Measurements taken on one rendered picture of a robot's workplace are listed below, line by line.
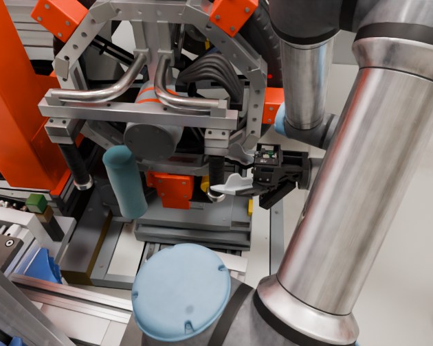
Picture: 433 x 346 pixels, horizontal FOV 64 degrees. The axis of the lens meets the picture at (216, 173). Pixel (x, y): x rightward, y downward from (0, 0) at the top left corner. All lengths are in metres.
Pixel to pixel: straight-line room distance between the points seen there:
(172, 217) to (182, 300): 1.08
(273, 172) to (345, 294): 0.41
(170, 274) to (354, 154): 0.24
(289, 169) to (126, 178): 0.48
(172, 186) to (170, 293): 0.79
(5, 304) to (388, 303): 1.46
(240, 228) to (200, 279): 1.09
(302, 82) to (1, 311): 0.48
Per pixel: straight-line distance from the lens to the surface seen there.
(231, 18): 0.81
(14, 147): 1.18
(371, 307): 1.65
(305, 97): 0.59
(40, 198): 1.08
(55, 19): 0.93
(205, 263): 0.42
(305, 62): 0.51
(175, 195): 1.21
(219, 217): 1.46
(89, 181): 0.92
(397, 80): 0.35
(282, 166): 0.75
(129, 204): 1.11
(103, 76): 1.19
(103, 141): 1.11
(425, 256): 1.88
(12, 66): 1.08
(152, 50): 0.88
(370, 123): 0.35
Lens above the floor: 1.42
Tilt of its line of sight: 48 degrees down
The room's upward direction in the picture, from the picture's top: straight up
